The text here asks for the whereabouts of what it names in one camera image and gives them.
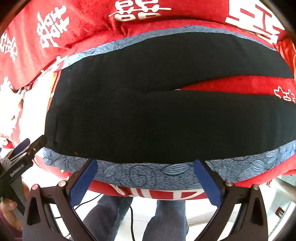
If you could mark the black pants with blue trim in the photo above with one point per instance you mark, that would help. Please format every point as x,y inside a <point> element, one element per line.
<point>138,115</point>

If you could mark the red printed blanket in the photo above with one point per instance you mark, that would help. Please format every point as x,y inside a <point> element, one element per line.
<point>92,23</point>

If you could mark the red embroidered pillow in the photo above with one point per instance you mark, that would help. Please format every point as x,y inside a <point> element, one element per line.
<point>288,53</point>

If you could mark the person's right leg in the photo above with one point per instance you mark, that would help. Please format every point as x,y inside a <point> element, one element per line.
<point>166,220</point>

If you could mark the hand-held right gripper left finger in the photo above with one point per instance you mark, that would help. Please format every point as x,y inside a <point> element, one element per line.
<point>83,180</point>

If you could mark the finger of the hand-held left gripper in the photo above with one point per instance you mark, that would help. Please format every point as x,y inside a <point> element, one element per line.
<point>22,146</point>
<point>38,142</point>

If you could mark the person's leg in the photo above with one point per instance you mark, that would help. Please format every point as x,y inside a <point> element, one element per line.
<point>166,220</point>
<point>106,217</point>

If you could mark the grey metal bar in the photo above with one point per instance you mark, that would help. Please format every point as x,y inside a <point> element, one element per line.
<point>285,186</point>

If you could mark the person's left leg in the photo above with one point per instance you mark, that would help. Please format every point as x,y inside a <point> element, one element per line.
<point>106,217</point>

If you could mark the person's left hand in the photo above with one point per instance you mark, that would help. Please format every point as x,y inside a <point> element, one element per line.
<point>8,206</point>

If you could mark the person's left forearm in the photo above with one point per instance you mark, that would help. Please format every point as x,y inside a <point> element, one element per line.
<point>6,231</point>

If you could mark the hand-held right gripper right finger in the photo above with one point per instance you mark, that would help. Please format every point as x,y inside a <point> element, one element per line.
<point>205,180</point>

